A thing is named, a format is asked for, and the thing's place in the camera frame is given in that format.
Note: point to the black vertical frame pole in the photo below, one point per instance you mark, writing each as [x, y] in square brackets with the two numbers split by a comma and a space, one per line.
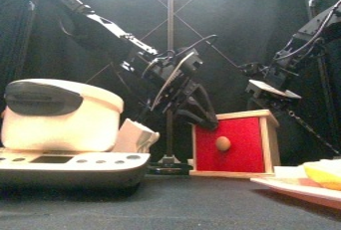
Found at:
[170, 15]

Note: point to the yellow toy food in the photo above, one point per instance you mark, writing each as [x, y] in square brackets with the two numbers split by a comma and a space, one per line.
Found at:
[326, 174]

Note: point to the red drawer with wooden knob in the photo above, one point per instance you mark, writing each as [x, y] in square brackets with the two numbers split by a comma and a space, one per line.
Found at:
[239, 154]

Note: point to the black pole foot bracket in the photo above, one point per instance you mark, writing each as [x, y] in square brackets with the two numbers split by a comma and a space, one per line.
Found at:
[168, 167]

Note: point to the white plate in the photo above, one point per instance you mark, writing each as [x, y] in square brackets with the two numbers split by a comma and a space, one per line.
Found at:
[301, 187]

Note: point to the white toy cooker base panel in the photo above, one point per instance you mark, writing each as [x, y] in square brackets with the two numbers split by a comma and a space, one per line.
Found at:
[71, 167]

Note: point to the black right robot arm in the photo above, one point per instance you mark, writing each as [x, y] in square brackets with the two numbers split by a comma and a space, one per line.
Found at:
[317, 31]

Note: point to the white folded cloth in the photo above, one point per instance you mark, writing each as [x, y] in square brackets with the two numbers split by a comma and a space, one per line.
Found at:
[135, 137]

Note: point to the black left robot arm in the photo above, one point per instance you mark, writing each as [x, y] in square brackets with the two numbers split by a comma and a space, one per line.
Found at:
[101, 33]

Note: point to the wooden drawer box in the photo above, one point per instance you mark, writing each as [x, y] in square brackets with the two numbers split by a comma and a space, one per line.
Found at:
[270, 141]

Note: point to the white toy rice cooker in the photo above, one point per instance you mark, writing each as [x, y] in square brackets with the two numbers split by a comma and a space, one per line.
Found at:
[61, 117]

